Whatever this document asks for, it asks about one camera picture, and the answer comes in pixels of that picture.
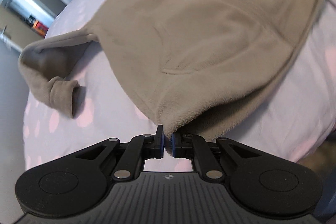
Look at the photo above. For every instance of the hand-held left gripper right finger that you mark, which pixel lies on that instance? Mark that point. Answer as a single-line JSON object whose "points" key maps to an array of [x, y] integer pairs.
{"points": [[174, 145]]}

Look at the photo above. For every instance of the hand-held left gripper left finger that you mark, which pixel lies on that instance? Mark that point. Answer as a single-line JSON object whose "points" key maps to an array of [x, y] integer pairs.
{"points": [[162, 144]]}

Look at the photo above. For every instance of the beige fleece jacket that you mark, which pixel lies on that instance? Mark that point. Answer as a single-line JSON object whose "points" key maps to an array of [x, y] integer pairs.
{"points": [[197, 29]]}

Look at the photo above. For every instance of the bed with pink-dotted sheet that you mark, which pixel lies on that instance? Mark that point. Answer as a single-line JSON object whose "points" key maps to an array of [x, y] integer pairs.
{"points": [[105, 119]]}

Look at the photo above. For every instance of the beige room door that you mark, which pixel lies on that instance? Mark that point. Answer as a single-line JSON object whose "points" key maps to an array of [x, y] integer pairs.
{"points": [[10, 16]]}

